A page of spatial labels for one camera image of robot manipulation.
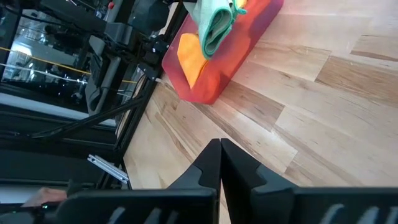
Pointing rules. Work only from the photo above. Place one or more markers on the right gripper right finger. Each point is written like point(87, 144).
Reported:
point(295, 207)

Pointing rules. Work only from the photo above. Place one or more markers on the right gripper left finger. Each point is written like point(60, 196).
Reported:
point(140, 207)

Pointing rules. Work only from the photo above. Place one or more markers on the orange microfiber towel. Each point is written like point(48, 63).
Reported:
point(191, 59)

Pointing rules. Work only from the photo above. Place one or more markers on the pink plastic bin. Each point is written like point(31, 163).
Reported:
point(236, 46)

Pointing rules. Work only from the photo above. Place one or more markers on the green microfiber towel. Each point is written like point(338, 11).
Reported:
point(214, 28)

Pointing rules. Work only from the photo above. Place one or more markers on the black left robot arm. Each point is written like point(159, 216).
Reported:
point(149, 15)

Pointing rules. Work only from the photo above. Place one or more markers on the person's hand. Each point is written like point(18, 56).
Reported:
point(46, 195)

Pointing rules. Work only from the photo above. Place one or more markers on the silver metal bracket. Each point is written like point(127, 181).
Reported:
point(109, 169)

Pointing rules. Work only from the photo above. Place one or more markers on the black aluminium table frame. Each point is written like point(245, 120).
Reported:
point(136, 115)

